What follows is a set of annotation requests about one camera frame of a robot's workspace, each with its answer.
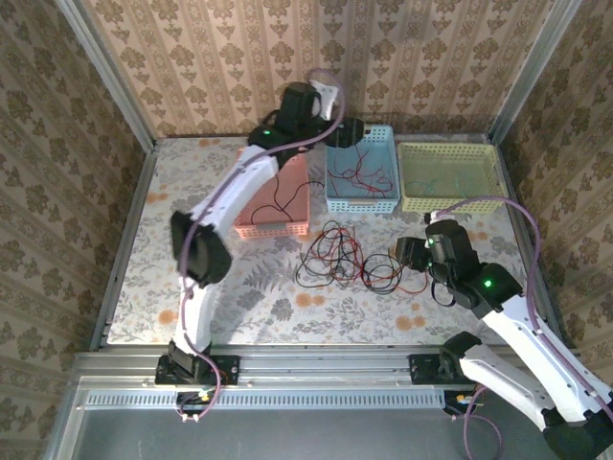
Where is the thin red cable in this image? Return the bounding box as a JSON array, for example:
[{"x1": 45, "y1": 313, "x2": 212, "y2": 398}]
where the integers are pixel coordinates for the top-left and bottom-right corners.
[
  {"x1": 306, "y1": 228, "x2": 361, "y2": 284},
  {"x1": 362, "y1": 256, "x2": 431, "y2": 295},
  {"x1": 342, "y1": 143, "x2": 371, "y2": 191},
  {"x1": 328, "y1": 165, "x2": 397, "y2": 197}
]

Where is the thin black cable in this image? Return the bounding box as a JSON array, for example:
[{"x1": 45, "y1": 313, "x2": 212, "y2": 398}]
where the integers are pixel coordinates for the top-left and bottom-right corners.
[
  {"x1": 295, "y1": 218, "x2": 358, "y2": 289},
  {"x1": 359, "y1": 252, "x2": 407, "y2": 295},
  {"x1": 249, "y1": 172, "x2": 313, "y2": 227}
]

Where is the yellow perforated plastic basket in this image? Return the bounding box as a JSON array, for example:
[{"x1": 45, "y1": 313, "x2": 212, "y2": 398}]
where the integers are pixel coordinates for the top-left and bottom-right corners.
[{"x1": 396, "y1": 142, "x2": 510, "y2": 215}]

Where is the blue perforated plastic basket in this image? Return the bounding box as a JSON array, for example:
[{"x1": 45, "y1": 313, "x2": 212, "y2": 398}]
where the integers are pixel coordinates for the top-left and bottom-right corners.
[{"x1": 324, "y1": 125, "x2": 401, "y2": 215}]

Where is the pink perforated plastic basket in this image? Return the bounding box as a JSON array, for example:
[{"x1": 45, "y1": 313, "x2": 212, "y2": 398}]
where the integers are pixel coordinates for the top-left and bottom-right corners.
[{"x1": 233, "y1": 146, "x2": 311, "y2": 241}]

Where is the floral patterned table cover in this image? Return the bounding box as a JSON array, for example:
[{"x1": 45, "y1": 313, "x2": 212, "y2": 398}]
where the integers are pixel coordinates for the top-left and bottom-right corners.
[{"x1": 105, "y1": 136, "x2": 552, "y2": 346}]

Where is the grey metal shelf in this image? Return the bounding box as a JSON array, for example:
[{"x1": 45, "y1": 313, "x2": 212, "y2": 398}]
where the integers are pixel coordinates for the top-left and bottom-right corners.
[{"x1": 45, "y1": 376, "x2": 613, "y2": 460}]

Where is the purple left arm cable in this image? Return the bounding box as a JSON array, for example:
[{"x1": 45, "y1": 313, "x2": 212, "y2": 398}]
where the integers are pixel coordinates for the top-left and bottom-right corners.
[{"x1": 174, "y1": 68, "x2": 347, "y2": 423}]

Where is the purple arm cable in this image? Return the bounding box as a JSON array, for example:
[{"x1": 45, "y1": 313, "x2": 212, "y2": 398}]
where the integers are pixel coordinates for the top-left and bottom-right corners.
[
  {"x1": 433, "y1": 195, "x2": 613, "y2": 460},
  {"x1": 174, "y1": 68, "x2": 347, "y2": 423}
]

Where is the black right gripper wire loop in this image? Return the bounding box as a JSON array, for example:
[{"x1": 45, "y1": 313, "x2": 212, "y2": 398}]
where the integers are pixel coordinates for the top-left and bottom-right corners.
[{"x1": 432, "y1": 280, "x2": 457, "y2": 309}]

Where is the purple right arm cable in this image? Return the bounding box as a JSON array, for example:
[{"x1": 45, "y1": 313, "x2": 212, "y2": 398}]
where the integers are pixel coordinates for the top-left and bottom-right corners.
[{"x1": 433, "y1": 195, "x2": 613, "y2": 460}]

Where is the aluminium table side rail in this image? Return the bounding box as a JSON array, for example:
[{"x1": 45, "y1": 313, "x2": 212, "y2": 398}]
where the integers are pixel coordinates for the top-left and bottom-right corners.
[
  {"x1": 492, "y1": 136, "x2": 564, "y2": 336},
  {"x1": 89, "y1": 143, "x2": 159, "y2": 349}
]

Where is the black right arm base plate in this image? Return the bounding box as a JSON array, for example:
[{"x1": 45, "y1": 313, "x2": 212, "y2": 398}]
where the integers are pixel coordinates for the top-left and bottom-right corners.
[{"x1": 409, "y1": 353, "x2": 480, "y2": 386}]

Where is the black connector bracket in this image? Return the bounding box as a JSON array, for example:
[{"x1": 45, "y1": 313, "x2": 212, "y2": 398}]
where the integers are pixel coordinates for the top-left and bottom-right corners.
[
  {"x1": 175, "y1": 390, "x2": 216, "y2": 416},
  {"x1": 443, "y1": 390, "x2": 480, "y2": 416}
]

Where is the aluminium mounting rail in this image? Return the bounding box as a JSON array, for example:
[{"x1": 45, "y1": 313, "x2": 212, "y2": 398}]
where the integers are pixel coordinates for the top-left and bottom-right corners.
[{"x1": 71, "y1": 344, "x2": 580, "y2": 387}]

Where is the aluminium frame post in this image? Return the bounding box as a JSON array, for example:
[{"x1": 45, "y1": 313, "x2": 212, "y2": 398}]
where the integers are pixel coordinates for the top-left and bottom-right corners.
[
  {"x1": 55, "y1": 0, "x2": 157, "y2": 150},
  {"x1": 488, "y1": 0, "x2": 583, "y2": 143}
]

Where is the grey slotted cable duct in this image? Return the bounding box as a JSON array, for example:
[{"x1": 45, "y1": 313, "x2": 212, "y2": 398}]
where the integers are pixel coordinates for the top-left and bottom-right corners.
[{"x1": 85, "y1": 387, "x2": 446, "y2": 409}]

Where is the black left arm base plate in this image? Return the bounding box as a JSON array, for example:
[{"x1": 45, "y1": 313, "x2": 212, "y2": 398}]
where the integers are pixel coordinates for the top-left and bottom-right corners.
[{"x1": 154, "y1": 354, "x2": 240, "y2": 386}]

